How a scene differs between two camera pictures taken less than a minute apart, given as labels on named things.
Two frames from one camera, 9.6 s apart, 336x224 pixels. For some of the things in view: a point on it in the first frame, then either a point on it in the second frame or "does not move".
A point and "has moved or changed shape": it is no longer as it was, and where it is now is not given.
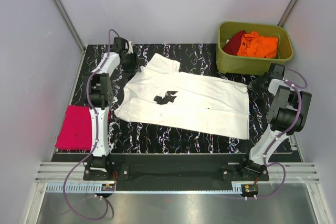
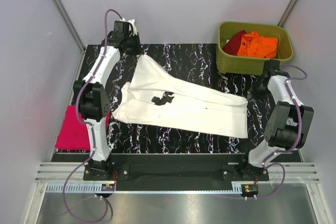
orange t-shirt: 254,45 does not move
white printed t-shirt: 158,93 has moved or changed shape
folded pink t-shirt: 75,133 does not move
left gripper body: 130,63 -> 133,44
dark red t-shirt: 232,46 does not move
